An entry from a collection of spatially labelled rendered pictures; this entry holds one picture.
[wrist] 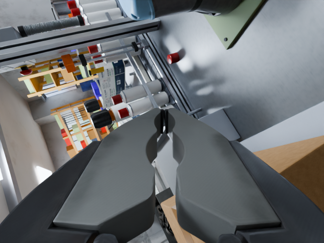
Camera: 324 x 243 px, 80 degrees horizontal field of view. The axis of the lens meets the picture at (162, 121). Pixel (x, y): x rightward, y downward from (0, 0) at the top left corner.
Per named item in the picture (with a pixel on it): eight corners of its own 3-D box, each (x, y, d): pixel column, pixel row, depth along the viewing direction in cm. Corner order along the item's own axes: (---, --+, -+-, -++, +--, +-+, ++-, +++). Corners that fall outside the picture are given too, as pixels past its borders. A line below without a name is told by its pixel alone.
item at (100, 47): (131, 38, 90) (87, 49, 83) (132, 30, 85) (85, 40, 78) (136, 47, 88) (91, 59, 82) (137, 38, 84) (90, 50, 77)
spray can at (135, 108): (162, 94, 82) (116, 111, 75) (165, 88, 77) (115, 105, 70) (168, 105, 81) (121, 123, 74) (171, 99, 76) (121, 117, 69)
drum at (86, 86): (100, 64, 737) (74, 71, 704) (107, 78, 720) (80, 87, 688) (101, 74, 796) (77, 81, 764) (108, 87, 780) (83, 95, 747)
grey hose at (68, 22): (82, 20, 75) (20, 32, 68) (80, 12, 71) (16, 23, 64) (85, 27, 74) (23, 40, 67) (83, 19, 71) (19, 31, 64)
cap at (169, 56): (175, 61, 73) (168, 64, 71) (173, 52, 71) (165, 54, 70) (180, 61, 70) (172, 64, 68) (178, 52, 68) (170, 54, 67)
